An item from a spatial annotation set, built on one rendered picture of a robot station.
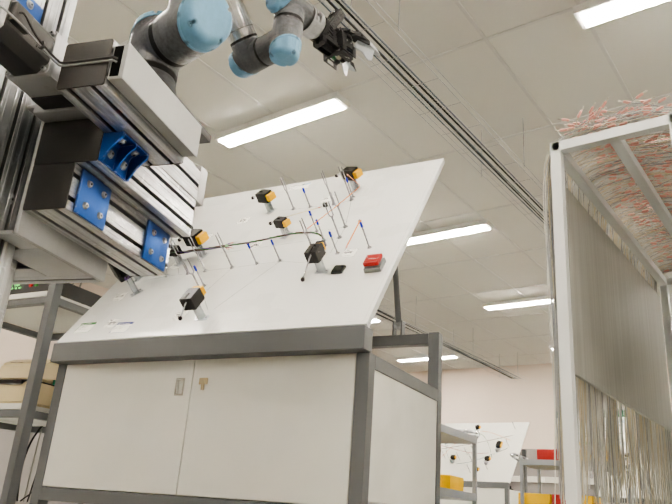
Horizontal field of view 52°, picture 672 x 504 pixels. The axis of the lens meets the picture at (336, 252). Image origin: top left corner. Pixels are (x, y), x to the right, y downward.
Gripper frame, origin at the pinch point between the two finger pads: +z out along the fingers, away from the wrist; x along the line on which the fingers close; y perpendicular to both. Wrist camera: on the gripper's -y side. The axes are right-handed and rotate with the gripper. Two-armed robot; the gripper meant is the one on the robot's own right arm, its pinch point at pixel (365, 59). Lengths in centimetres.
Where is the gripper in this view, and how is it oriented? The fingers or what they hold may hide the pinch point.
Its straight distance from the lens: 202.3
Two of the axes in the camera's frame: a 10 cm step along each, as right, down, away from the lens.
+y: 0.3, 9.0, -4.4
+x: 7.5, -3.1, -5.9
